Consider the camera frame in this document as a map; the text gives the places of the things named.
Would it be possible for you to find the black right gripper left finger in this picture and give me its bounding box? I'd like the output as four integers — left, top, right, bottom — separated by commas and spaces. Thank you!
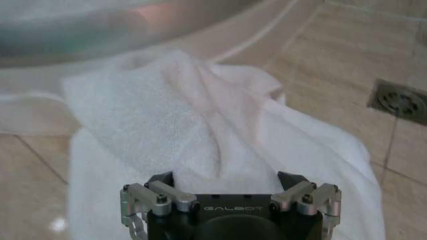
119, 170, 197, 240

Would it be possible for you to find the square metal floor drain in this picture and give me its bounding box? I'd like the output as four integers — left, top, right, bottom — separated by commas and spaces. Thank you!
365, 78, 427, 124

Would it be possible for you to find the white bathtub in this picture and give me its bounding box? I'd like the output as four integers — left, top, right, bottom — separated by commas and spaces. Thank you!
0, 0, 301, 70

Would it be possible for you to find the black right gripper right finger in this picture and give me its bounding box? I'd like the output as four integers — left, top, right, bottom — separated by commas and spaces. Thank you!
269, 171, 343, 240

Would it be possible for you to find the white terry towel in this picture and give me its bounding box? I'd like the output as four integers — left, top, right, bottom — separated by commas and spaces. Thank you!
60, 48, 386, 240

